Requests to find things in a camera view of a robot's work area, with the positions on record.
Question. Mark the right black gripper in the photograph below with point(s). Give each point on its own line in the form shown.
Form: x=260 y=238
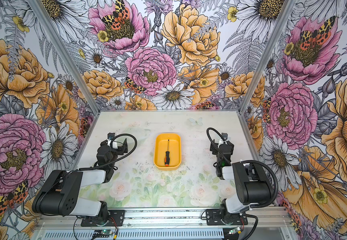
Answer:
x=213 y=148

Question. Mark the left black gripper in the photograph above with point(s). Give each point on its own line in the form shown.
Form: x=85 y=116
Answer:
x=121 y=151

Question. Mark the orange black handled screwdriver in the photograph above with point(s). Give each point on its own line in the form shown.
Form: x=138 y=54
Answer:
x=167 y=155

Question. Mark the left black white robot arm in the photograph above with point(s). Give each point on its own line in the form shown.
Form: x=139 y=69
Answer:
x=59 y=196

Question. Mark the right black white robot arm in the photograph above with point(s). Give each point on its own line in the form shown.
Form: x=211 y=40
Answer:
x=255 y=183

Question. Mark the yellow plastic bin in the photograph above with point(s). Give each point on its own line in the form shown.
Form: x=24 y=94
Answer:
x=174 y=148

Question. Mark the left green circuit board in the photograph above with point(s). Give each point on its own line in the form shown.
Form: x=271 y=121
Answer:
x=103 y=234

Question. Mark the green circuit board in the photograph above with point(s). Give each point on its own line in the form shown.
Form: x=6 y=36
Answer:
x=234 y=231
x=103 y=234

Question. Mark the right green circuit board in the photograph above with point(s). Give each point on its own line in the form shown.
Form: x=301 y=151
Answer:
x=234 y=231

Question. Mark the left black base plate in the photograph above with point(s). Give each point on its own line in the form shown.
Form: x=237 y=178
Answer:
x=114 y=218

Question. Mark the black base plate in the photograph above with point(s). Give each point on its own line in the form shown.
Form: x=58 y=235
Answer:
x=217 y=218
x=114 y=218

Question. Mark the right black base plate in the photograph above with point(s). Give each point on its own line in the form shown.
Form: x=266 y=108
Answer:
x=217 y=218

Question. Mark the aluminium front rail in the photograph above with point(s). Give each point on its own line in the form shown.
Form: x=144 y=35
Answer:
x=141 y=218

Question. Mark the white slotted cable duct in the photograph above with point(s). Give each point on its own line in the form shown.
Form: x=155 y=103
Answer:
x=141 y=234

